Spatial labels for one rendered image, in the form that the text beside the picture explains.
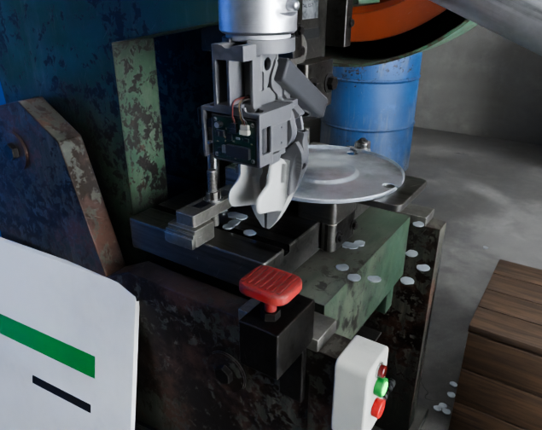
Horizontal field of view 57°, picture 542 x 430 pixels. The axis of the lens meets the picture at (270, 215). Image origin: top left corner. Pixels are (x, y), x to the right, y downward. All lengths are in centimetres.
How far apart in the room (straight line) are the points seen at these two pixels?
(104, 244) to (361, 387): 55
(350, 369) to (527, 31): 46
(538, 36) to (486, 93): 360
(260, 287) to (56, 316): 62
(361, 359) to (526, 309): 77
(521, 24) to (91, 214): 75
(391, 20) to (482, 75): 305
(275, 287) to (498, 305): 89
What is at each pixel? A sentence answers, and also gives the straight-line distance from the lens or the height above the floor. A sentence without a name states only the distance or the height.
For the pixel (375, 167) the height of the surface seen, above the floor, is 78.
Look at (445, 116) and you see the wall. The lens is 431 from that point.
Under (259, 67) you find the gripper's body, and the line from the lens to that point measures 49.
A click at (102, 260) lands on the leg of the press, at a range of 100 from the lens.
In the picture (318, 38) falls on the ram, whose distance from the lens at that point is 93.
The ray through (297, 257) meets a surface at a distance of 86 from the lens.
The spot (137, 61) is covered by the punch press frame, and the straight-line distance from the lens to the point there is 95.
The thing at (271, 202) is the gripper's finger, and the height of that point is 88.
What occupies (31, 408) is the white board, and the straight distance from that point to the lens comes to 134.
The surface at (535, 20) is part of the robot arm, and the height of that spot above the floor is 106.
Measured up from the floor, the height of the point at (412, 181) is 78.
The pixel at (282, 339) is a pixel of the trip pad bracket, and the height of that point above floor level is 69.
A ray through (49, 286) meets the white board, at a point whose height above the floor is 53.
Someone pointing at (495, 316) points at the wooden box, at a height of 35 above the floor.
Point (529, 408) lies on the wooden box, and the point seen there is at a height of 18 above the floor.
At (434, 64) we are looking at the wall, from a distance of 428.
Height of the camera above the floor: 110
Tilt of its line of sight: 25 degrees down
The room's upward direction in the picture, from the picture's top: straight up
